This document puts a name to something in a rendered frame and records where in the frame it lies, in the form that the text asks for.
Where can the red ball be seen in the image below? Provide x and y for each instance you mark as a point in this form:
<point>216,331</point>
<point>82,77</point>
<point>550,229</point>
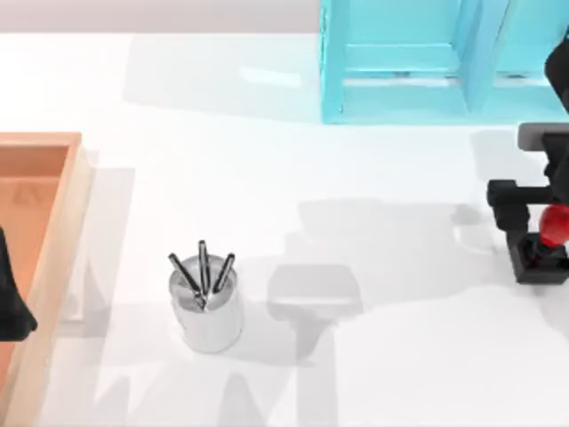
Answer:
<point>553,227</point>

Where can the pale grey rounded box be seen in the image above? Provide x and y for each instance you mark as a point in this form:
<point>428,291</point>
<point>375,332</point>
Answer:
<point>530,138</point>

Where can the light blue rack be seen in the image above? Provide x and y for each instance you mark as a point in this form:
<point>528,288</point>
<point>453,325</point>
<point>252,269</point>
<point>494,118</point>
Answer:
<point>400,100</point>

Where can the black and silver pen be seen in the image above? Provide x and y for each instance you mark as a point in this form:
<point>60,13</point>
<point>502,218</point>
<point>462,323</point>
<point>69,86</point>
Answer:
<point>183,272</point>
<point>223,273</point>
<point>203,271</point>

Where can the silver pen cup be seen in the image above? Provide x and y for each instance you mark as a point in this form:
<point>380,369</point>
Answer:
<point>213,322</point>

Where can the salmon shallow box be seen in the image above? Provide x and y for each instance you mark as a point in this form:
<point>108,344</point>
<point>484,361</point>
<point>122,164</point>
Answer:
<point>53,209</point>

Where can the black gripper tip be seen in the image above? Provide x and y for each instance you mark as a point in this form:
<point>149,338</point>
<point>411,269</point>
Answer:
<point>10,307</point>

